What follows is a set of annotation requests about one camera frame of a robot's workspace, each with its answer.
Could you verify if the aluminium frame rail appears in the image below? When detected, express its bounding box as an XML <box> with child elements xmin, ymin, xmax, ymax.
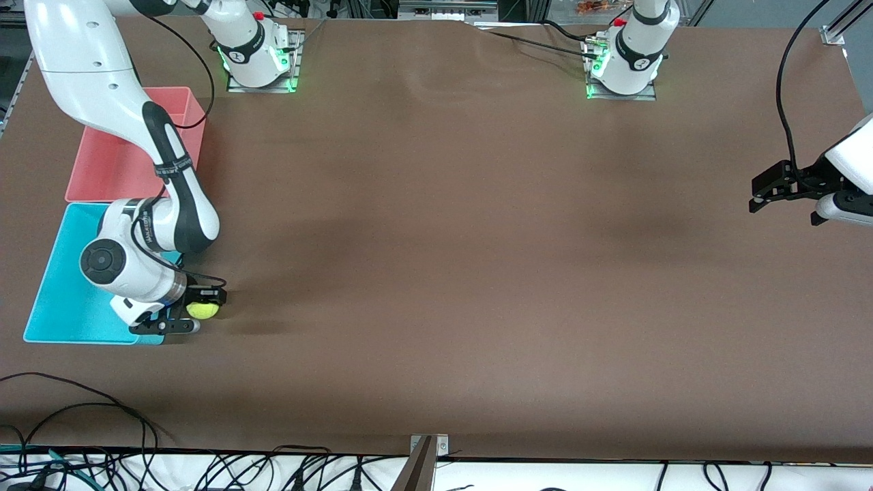
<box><xmin>398</xmin><ymin>0</ymin><xmax>499</xmax><ymax>20</ymax></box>

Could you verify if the pink plastic bin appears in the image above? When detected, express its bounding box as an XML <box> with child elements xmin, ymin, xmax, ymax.
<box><xmin>65</xmin><ymin>87</ymin><xmax>207</xmax><ymax>204</ymax></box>

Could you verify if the blue plastic bin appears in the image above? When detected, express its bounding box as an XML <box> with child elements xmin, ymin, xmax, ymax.
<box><xmin>23</xmin><ymin>203</ymin><xmax>190</xmax><ymax>346</ymax></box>

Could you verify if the brown table cover mat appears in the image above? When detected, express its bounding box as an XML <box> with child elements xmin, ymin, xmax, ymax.
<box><xmin>0</xmin><ymin>12</ymin><xmax>873</xmax><ymax>466</ymax></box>

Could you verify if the black cable across mat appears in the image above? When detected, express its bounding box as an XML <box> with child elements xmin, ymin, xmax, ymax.
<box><xmin>474</xmin><ymin>24</ymin><xmax>608</xmax><ymax>62</ymax></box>

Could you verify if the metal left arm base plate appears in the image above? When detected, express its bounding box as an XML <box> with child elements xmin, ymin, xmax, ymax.
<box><xmin>587</xmin><ymin>38</ymin><xmax>657</xmax><ymax>102</ymax></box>

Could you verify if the grey metal pole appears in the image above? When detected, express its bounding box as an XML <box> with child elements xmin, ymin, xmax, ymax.
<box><xmin>390</xmin><ymin>436</ymin><xmax>437</xmax><ymax>491</ymax></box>

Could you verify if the teal cable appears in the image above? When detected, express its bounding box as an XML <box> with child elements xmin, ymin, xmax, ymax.
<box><xmin>0</xmin><ymin>445</ymin><xmax>93</xmax><ymax>481</ymax></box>

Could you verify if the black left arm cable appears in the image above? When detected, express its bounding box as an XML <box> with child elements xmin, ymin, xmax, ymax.
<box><xmin>776</xmin><ymin>0</ymin><xmax>833</xmax><ymax>185</ymax></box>

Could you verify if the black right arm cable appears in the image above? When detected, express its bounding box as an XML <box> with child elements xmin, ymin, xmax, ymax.
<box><xmin>130</xmin><ymin>14</ymin><xmax>229</xmax><ymax>291</ymax></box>

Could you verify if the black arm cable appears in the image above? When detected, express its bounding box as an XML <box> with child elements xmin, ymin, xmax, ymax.
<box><xmin>776</xmin><ymin>0</ymin><xmax>833</xmax><ymax>185</ymax></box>
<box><xmin>130</xmin><ymin>14</ymin><xmax>229</xmax><ymax>291</ymax></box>

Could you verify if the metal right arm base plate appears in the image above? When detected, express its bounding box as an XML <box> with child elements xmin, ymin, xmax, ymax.
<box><xmin>227</xmin><ymin>29</ymin><xmax>303</xmax><ymax>93</ymax></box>

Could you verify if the small metal clamp bracket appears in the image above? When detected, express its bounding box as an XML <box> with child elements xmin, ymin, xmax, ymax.
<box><xmin>410</xmin><ymin>434</ymin><xmax>450</xmax><ymax>459</ymax></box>

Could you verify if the long looping black cable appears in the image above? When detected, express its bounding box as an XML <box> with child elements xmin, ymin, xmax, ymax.
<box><xmin>0</xmin><ymin>372</ymin><xmax>159</xmax><ymax>478</ymax></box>

